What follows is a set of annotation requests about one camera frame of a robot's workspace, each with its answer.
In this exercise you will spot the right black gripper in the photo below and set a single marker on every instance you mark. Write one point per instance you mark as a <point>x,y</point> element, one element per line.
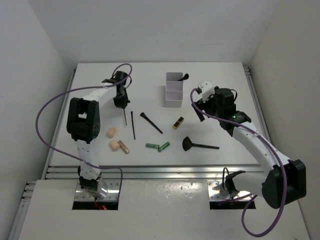
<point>204,105</point>

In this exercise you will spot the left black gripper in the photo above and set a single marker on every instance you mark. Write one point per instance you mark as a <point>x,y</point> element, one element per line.
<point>122,103</point>

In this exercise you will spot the thin black makeup brush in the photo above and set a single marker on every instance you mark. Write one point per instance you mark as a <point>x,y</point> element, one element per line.
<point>132,124</point>

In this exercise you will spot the black angled makeup brush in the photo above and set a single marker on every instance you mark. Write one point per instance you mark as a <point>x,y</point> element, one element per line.
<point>143,115</point>

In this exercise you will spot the black gold lipstick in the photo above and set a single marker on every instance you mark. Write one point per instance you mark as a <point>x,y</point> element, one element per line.
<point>178,123</point>

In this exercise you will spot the black fan makeup brush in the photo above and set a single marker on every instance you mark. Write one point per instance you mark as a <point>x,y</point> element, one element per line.
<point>187,144</point>

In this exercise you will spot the beige makeup sponge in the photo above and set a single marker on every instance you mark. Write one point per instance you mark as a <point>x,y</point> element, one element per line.
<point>111,132</point>
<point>114,146</point>

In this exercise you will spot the green lip balm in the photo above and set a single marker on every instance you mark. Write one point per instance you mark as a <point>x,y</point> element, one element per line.
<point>164,146</point>
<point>152,146</point>

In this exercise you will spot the rose gold lipstick tube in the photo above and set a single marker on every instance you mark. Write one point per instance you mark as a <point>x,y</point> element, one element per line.
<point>123,147</point>

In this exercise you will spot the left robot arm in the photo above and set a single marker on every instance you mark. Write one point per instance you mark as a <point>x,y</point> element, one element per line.
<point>84,125</point>

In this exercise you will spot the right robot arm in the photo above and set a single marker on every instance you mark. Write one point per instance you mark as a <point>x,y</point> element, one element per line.
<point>283,180</point>

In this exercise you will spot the white three-compartment organizer box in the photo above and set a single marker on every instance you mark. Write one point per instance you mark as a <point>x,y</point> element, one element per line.
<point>173,89</point>

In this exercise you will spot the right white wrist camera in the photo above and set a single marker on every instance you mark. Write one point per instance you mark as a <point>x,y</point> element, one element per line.
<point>206,89</point>

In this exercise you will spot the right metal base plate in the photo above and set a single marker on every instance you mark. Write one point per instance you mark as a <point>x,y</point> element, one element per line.
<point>216,193</point>

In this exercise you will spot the metal base plate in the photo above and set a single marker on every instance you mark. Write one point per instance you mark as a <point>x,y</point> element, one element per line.
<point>216,193</point>
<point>107,191</point>

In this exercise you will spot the aluminium front rail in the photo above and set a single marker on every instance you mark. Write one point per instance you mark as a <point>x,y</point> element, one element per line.
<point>141,173</point>

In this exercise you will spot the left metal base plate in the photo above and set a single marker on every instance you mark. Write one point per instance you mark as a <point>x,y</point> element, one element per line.
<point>107,191</point>

